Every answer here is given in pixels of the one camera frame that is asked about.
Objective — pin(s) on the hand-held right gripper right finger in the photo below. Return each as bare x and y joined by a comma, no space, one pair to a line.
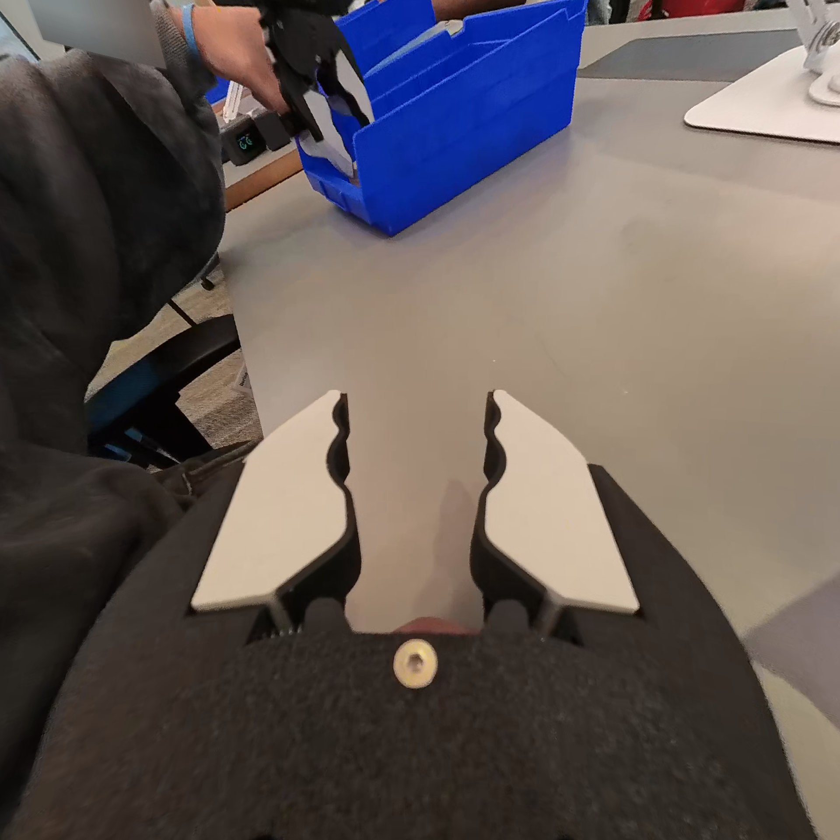
554,518

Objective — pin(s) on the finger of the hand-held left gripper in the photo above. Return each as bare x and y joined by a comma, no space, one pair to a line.
351,85
328,131

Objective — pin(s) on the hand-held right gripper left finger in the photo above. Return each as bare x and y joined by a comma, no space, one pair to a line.
282,518

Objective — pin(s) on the blue plastic bin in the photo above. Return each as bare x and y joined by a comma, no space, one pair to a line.
380,16
459,131

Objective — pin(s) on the person's left forearm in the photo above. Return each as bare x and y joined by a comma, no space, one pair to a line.
98,197

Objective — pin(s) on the person's left hand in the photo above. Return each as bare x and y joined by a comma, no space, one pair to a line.
236,52

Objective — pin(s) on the black digital timer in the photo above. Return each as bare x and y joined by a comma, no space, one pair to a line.
272,130
244,141

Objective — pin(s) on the grey table with wooden edge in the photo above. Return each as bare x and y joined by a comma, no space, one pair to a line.
262,177

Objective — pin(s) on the thin wooden board stand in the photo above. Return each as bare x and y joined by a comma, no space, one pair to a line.
236,98

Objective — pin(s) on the blue wristband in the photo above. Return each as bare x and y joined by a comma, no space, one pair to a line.
190,33

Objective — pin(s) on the white paper label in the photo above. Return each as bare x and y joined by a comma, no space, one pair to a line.
243,384

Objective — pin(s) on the black office chair seat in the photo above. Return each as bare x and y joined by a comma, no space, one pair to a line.
170,361

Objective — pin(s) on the red bag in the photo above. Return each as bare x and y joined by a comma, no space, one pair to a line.
702,6

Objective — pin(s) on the white stand with wooden board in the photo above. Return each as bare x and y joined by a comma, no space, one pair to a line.
761,105

